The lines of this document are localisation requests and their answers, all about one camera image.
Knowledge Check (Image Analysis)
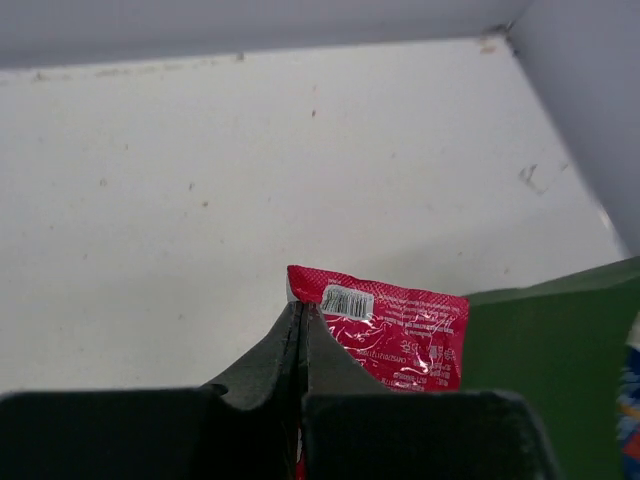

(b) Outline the small pink candy packet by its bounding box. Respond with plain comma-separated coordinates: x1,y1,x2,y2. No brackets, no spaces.
287,265,470,479

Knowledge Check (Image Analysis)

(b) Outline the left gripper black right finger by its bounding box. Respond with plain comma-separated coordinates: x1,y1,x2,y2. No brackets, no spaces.
299,304,562,479

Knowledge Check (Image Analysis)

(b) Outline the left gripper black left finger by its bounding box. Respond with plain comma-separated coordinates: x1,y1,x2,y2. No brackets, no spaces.
1,303,303,479

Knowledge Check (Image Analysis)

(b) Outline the green paper bag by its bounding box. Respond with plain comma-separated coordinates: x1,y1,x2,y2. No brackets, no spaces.
461,258,639,479

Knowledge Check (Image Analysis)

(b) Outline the blue chips bag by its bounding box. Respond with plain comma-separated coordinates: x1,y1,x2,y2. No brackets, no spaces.
616,315,640,479

